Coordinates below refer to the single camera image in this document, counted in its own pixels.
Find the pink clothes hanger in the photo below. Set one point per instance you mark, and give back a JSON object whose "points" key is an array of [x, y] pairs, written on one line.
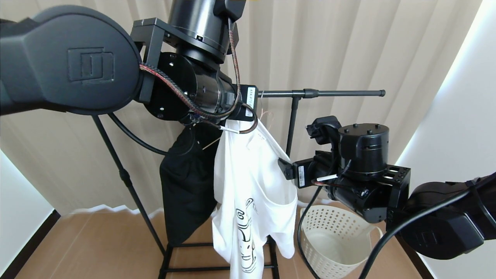
{"points": [[262, 114], [211, 144]]}

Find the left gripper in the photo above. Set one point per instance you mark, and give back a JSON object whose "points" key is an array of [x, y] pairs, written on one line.
{"points": [[201, 93]]}

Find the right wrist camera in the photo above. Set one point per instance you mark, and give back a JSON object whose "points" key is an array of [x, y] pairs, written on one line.
{"points": [[321, 128]]}

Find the black shorts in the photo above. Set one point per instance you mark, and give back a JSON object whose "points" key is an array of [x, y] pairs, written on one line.
{"points": [[186, 193]]}

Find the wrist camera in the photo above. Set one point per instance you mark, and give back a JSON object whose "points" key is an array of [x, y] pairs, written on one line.
{"points": [[321, 128], [232, 7]]}

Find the white laundry basket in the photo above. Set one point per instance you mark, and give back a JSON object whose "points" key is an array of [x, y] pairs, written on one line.
{"points": [[333, 248]]}

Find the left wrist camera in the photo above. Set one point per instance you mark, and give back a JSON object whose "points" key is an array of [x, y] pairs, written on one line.
{"points": [[232, 7]]}

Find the white garment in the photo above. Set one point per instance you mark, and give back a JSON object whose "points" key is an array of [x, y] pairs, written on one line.
{"points": [[248, 182]]}

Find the black clothes rack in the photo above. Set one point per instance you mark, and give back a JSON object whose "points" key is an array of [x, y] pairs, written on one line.
{"points": [[329, 93]]}

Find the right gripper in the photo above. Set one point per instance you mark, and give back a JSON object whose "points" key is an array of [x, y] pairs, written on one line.
{"points": [[348, 193]]}

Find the beige curtain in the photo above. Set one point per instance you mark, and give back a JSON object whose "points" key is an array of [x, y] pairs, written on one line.
{"points": [[348, 46]]}

